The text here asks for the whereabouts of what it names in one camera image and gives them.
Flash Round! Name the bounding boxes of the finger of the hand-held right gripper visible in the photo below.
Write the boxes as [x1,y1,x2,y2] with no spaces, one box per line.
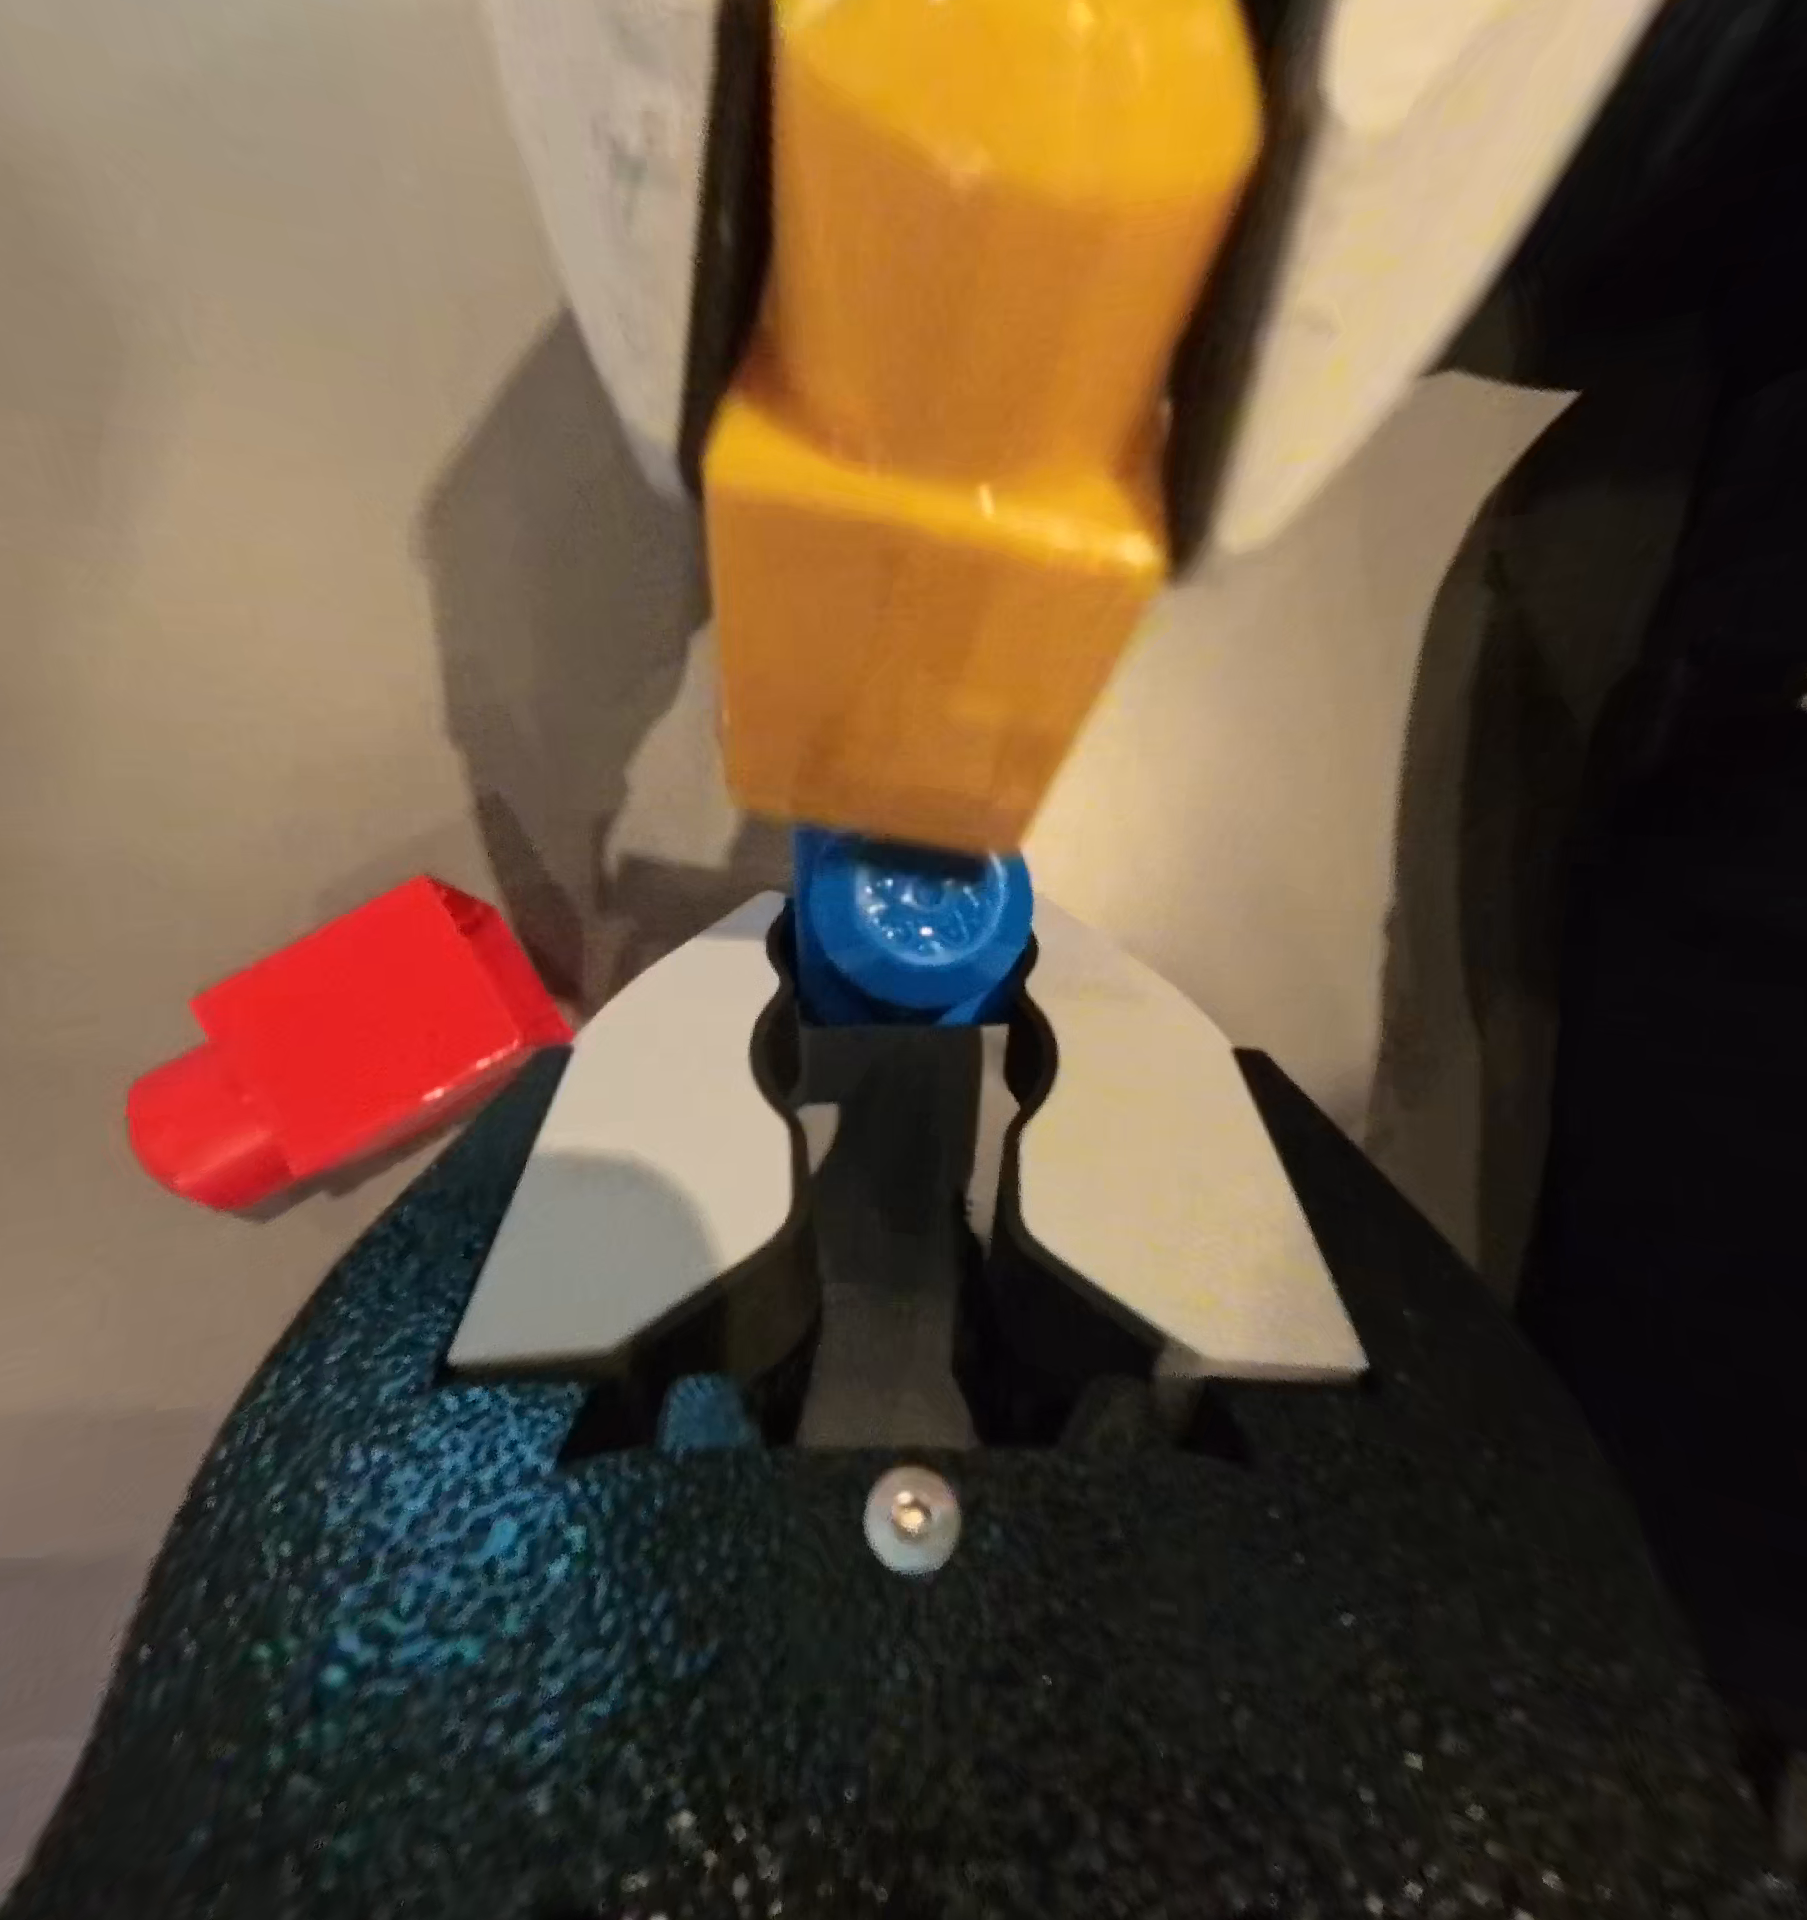
[1161,0,1656,568]
[489,0,785,500]

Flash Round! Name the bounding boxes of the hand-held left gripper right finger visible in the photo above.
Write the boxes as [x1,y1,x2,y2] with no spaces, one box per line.
[991,897,1370,1381]

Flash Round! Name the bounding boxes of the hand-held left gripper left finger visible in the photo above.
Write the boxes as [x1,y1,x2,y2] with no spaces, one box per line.
[449,893,819,1376]

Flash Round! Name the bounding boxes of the red mega block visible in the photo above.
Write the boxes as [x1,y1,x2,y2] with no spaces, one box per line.
[123,876,575,1218]

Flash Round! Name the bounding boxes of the blue mega block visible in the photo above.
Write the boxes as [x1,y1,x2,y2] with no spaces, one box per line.
[789,823,1035,1032]

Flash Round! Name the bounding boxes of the yellow mega block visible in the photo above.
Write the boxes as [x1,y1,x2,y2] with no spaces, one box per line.
[699,0,1266,860]

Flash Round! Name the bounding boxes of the person's black printed sweatshirt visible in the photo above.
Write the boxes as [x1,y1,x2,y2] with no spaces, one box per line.
[1374,0,1807,1824]

